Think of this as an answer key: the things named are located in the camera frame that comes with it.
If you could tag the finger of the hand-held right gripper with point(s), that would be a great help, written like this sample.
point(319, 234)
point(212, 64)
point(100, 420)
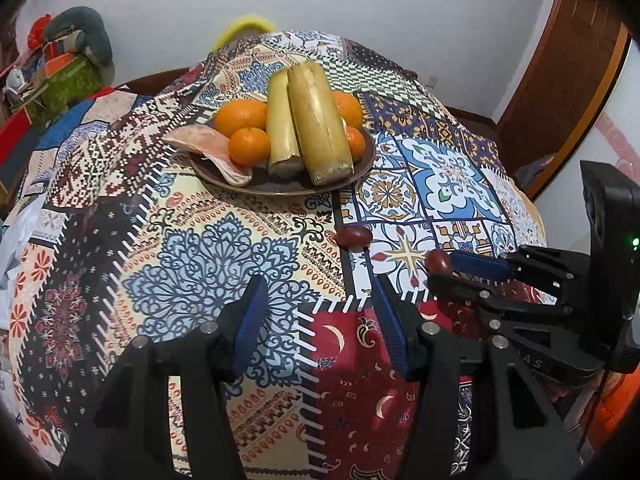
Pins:
point(460, 287)
point(480, 264)

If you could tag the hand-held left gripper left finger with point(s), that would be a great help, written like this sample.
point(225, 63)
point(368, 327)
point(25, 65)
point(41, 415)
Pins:
point(250, 315)

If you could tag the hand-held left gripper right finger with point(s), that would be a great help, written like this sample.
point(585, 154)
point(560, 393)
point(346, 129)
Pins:
point(390, 325)

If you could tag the red date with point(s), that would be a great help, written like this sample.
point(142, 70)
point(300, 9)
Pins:
point(438, 262)
point(354, 238)

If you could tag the brown oval plate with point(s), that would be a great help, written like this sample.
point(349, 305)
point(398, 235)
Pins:
point(280, 185)

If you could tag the small orange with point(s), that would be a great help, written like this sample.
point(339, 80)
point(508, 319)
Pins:
point(356, 142)
point(249, 146)

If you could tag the large pomelo segment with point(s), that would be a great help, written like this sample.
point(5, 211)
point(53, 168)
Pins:
point(210, 149)

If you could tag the thin peeled sugarcane piece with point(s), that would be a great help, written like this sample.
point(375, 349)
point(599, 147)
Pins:
point(282, 125)

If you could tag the thick peeled sugarcane piece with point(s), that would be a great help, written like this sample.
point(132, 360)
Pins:
point(317, 125)

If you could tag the patchwork patterned tablecloth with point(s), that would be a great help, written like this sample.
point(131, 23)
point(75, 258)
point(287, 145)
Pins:
point(175, 260)

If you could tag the orange cloth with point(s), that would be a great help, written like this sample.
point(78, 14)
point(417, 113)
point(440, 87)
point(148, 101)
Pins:
point(620, 405)

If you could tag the brown wooden door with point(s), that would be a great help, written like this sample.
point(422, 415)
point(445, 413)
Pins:
point(565, 85)

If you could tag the large orange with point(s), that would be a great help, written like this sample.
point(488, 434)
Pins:
point(241, 117)
point(349, 109)

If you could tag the white cloth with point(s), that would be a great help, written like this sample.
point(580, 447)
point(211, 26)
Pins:
point(20, 240)

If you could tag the yellow fuzzy object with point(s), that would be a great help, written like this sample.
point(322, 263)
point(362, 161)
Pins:
point(245, 30)

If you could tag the red flat box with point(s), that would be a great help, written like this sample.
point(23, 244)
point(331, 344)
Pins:
point(17, 135)

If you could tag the orange box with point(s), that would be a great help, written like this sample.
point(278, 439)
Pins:
point(59, 64)

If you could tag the grey-green plush cushion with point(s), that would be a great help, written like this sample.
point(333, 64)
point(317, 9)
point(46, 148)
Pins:
point(87, 35)

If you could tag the red fabric item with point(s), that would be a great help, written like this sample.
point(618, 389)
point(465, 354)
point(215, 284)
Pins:
point(39, 30)

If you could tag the wall socket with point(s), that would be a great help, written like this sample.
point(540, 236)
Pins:
point(433, 81)

